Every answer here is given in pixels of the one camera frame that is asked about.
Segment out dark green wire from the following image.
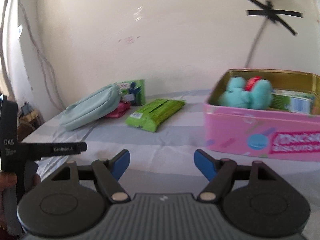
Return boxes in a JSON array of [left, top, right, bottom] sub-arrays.
[[36, 50, 59, 108]]

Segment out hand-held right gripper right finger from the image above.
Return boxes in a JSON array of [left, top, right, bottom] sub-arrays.
[[194, 149, 279, 203]]

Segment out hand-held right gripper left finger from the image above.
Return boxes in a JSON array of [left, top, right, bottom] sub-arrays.
[[50, 149, 132, 203]]

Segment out dark wooden furniture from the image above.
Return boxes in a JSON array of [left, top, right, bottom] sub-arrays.
[[17, 120, 45, 142]]

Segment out black tape cross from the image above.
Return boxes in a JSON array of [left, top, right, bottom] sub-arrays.
[[246, 0, 304, 36]]

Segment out wooden block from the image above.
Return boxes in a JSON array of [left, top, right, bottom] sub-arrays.
[[19, 110, 42, 124]]

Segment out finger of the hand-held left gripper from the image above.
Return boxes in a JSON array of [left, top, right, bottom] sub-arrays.
[[21, 142, 88, 161]]

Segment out green and blue toothpaste box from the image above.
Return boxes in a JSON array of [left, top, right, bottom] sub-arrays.
[[269, 88, 317, 115]]

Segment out pink biscuit tin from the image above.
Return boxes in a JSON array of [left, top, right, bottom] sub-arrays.
[[203, 69, 320, 162]]

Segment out teal and pink plush toy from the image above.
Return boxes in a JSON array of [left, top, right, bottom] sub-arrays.
[[217, 76, 274, 110]]

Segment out person's left hand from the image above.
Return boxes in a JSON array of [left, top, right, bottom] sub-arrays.
[[0, 172, 18, 230]]

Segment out red wire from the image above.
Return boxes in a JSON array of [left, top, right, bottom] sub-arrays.
[[19, 4, 65, 112]]

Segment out grey wall cable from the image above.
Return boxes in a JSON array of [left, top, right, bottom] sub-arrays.
[[244, 0, 272, 68]]

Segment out striped blue bed sheet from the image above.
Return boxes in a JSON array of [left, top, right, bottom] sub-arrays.
[[22, 89, 320, 205]]

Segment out green medicine box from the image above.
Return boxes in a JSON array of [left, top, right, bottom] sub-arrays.
[[114, 79, 146, 106]]

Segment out teal fabric pouch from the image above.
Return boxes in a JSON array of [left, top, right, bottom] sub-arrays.
[[61, 83, 123, 131]]

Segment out green tissue packet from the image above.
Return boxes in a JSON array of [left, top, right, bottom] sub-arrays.
[[125, 99, 186, 132]]

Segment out pink packet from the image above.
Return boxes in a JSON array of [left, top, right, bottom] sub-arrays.
[[104, 101, 131, 119]]

